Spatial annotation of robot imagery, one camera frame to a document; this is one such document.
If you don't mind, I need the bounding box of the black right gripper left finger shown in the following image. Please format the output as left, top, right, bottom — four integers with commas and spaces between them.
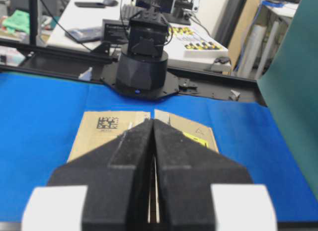
47, 119, 153, 231

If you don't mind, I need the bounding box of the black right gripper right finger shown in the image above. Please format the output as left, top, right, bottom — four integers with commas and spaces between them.
153, 119, 253, 231

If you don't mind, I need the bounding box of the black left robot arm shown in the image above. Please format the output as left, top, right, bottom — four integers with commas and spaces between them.
116, 7, 169, 94

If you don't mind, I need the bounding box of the brown cardboard box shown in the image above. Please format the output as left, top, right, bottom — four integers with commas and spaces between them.
67, 110, 219, 224

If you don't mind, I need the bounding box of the brown cardboard sheet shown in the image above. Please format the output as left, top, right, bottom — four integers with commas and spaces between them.
228, 0, 261, 70

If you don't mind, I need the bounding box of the blue table cloth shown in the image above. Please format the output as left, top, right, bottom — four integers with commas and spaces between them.
0, 73, 318, 222

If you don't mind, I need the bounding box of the white tray of yellow parts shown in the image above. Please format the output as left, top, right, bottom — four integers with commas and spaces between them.
183, 41, 228, 58

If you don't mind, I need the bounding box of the green backdrop sheet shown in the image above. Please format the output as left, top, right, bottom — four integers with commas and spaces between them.
257, 0, 318, 196

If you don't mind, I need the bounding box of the dark blue book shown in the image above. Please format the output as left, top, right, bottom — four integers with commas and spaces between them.
65, 27, 102, 43

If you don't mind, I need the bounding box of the white desk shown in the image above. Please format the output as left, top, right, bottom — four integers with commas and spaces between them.
47, 0, 220, 65

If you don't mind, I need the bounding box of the black monitor stand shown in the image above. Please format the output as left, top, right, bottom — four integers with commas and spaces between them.
167, 0, 193, 25

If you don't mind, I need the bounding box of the black smartphone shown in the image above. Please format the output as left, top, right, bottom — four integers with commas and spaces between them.
75, 1, 106, 8

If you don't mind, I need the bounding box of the black vertical pole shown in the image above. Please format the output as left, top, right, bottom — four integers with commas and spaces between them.
29, 0, 38, 46

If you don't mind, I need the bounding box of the green crumpled cloth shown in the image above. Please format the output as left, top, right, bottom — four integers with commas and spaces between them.
2, 9, 30, 34

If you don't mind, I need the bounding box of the black aluminium frame rail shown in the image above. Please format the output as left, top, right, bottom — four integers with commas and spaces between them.
0, 39, 266, 106

